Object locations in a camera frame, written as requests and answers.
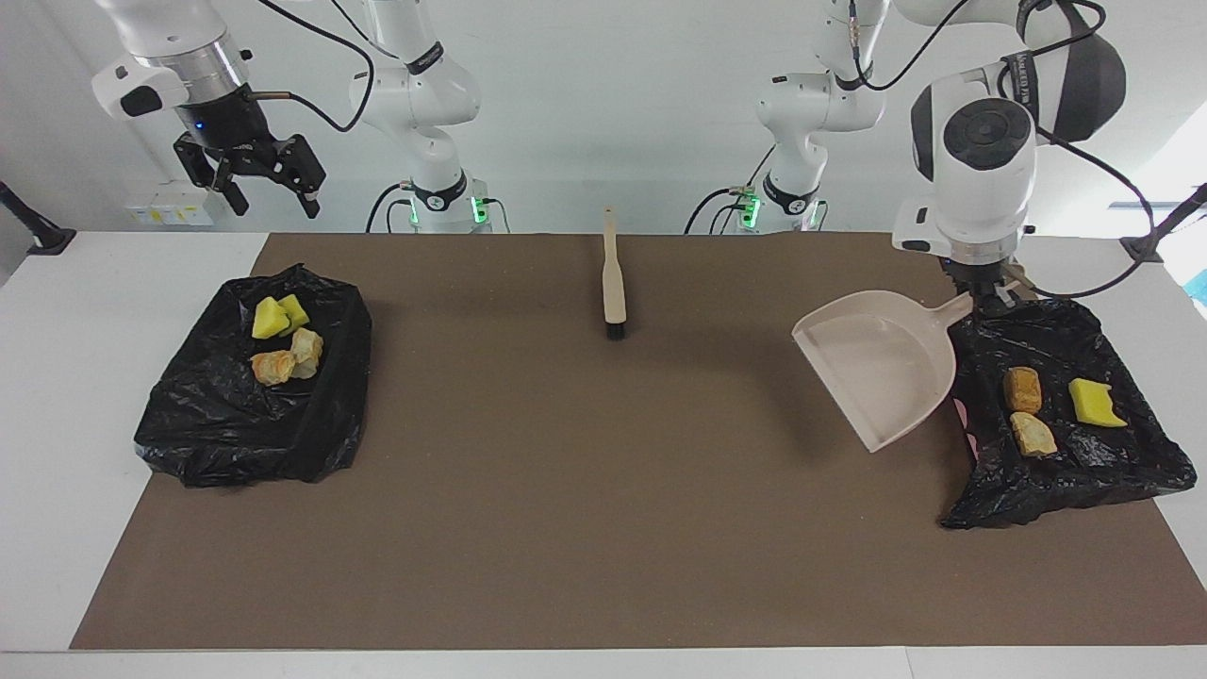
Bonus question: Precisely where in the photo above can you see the black left base cable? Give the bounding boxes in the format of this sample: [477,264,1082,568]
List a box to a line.
[684,146,776,235]

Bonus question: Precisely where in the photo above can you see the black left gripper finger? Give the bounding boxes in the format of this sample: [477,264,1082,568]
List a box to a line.
[981,278,1038,320]

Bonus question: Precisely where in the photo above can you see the black camera stand clamp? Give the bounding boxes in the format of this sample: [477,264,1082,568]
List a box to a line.
[1120,183,1207,263]
[0,181,77,257]

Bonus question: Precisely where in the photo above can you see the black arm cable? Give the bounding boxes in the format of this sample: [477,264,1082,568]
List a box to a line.
[844,0,1157,301]
[250,0,416,133]

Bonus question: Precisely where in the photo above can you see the toy croissant pastry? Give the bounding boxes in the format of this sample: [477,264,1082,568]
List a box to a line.
[289,327,324,380]
[1009,411,1059,459]
[251,350,297,387]

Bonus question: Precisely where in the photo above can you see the black bag-lined trash bin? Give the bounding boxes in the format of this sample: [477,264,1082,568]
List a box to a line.
[134,263,373,489]

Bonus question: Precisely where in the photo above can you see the beige plastic dustpan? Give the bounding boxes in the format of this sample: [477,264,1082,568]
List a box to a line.
[791,290,974,455]

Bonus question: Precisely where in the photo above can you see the black base cable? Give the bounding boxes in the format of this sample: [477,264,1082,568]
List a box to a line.
[365,183,418,234]
[684,146,776,235]

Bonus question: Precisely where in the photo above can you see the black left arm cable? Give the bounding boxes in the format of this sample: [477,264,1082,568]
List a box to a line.
[844,0,1157,301]

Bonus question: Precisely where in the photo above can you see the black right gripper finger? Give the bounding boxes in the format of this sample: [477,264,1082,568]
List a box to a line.
[173,132,250,217]
[286,134,327,220]

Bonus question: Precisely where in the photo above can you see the beige brush with black bristles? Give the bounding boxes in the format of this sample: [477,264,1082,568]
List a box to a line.
[602,208,628,341]

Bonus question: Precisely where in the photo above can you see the black right base cable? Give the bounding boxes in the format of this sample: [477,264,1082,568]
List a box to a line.
[365,183,418,234]

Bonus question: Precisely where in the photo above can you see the white wall power box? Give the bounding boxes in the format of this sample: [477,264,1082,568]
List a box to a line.
[124,180,216,227]

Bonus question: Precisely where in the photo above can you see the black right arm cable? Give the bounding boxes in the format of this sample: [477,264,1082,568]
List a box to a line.
[250,0,416,133]

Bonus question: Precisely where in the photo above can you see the black bag-lined pink bin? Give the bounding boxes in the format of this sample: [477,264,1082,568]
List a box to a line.
[926,298,1199,531]

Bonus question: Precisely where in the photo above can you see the brown toy bread roll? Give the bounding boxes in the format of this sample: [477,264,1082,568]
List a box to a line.
[1002,366,1044,414]

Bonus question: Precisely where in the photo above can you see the brown table mat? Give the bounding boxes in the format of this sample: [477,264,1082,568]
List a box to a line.
[69,233,1207,652]

